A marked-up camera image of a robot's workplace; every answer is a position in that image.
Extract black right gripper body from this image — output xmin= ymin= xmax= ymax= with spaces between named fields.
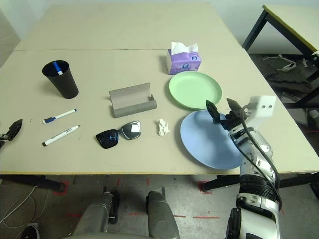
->
xmin=213 ymin=111 xmax=247 ymax=131

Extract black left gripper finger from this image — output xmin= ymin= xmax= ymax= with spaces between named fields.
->
xmin=6 ymin=119 xmax=23 ymax=142

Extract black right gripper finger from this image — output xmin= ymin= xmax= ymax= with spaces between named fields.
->
xmin=226 ymin=98 xmax=242 ymax=116
xmin=205 ymin=99 xmax=221 ymax=124

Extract blue plate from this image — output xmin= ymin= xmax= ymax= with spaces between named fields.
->
xmin=179 ymin=110 xmax=246 ymax=171

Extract white marker blue cap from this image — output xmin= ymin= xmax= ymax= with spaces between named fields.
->
xmin=42 ymin=108 xmax=77 ymax=125

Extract white tissue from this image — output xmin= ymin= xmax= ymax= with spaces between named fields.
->
xmin=157 ymin=118 xmax=170 ymax=137

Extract grey glasses case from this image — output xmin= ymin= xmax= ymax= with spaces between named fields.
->
xmin=108 ymin=82 xmax=157 ymax=119

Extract black sunglasses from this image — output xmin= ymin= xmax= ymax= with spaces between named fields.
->
xmin=95 ymin=120 xmax=141 ymax=150

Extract green plate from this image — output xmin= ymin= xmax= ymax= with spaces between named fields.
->
xmin=168 ymin=71 xmax=223 ymax=111

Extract purple tissue pack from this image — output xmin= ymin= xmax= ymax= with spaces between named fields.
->
xmin=166 ymin=42 xmax=201 ymax=75

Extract black tapered cup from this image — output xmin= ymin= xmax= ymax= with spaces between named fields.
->
xmin=41 ymin=60 xmax=79 ymax=99

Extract blue capped marker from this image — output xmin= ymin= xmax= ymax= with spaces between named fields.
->
xmin=52 ymin=62 xmax=63 ymax=76

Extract grey robot right leg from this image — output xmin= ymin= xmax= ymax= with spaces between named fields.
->
xmin=146 ymin=190 xmax=180 ymax=239

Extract grey robot torso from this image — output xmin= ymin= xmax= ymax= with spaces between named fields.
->
xmin=59 ymin=232 xmax=150 ymax=239

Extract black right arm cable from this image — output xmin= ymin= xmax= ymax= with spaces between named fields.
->
xmin=241 ymin=104 xmax=282 ymax=210

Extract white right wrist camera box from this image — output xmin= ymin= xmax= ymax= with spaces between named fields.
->
xmin=246 ymin=95 xmax=277 ymax=126

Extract white floor cable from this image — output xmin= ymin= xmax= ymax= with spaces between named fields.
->
xmin=0 ymin=185 xmax=38 ymax=227

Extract side table black frame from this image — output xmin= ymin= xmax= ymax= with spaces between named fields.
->
xmin=243 ymin=4 xmax=319 ymax=109

